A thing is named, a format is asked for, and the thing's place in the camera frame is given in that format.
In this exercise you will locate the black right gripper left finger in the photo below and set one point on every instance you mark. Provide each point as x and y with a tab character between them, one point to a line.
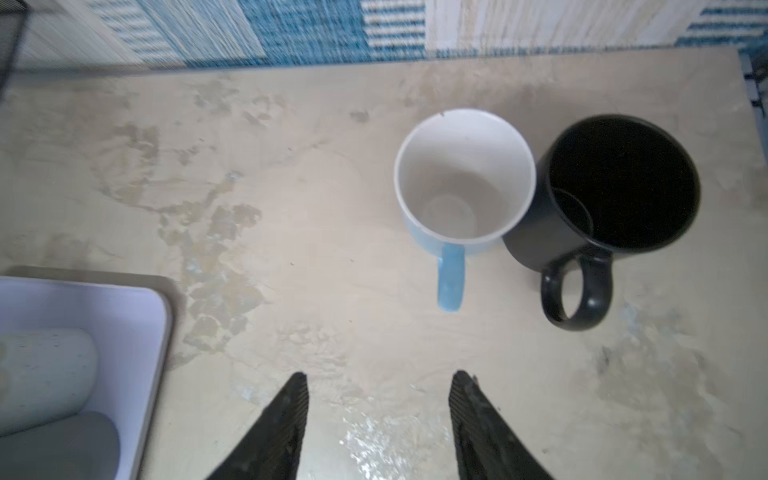
271	448

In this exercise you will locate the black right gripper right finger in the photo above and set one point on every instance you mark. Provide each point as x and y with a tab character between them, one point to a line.
486	447

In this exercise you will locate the light blue mug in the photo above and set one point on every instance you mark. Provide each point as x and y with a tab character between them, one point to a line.
463	178

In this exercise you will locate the black ceramic mug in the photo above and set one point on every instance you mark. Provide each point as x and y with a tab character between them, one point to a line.
609	187

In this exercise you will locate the grey ceramic mug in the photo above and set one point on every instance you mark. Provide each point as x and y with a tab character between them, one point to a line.
83	446

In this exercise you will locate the cream speckled mug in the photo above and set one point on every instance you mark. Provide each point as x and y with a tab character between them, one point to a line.
46	374

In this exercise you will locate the lavender plastic tray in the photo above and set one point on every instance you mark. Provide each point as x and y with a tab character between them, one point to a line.
131	330

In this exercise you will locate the black wire mesh shelf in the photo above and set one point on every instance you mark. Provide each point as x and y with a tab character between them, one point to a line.
13	17

